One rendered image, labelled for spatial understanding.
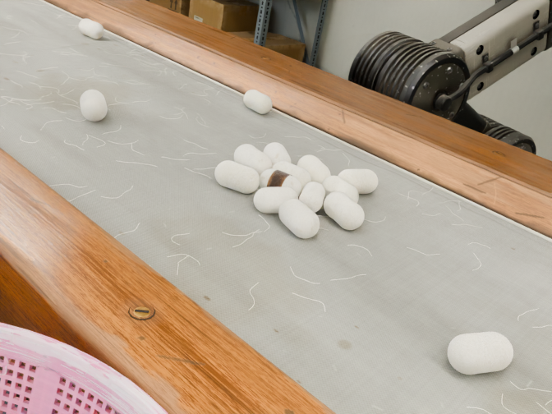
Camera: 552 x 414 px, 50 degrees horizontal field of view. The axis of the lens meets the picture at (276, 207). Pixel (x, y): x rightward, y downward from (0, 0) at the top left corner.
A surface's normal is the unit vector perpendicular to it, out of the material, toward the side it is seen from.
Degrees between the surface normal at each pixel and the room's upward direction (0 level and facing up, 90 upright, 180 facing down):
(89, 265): 0
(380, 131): 45
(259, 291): 0
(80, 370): 75
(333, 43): 90
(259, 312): 0
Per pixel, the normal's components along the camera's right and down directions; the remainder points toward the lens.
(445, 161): -0.35, -0.44
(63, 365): -0.33, 0.13
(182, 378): 0.17, -0.87
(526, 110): -0.72, 0.20
